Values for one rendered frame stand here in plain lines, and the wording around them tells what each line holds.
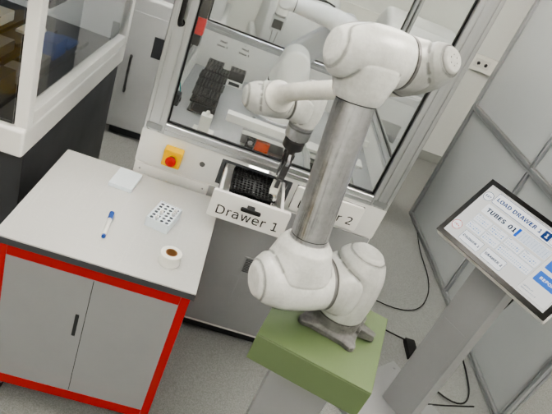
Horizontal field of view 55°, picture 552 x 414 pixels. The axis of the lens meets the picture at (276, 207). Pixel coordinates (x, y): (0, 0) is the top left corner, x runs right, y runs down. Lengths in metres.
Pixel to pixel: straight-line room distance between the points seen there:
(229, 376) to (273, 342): 1.05
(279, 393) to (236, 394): 0.73
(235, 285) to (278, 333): 0.93
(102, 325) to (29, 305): 0.24
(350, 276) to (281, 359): 0.30
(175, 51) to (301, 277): 0.98
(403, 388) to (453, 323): 0.45
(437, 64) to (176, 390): 1.70
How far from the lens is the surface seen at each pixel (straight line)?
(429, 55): 1.29
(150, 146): 2.10
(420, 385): 2.59
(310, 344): 1.52
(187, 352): 2.53
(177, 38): 1.94
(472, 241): 2.20
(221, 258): 2.32
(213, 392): 2.43
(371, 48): 1.20
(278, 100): 1.65
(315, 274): 1.36
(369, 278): 1.45
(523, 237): 2.20
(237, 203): 1.87
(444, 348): 2.46
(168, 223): 1.85
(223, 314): 2.53
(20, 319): 1.95
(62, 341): 1.96
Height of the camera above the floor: 1.87
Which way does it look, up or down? 30 degrees down
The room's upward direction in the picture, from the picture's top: 23 degrees clockwise
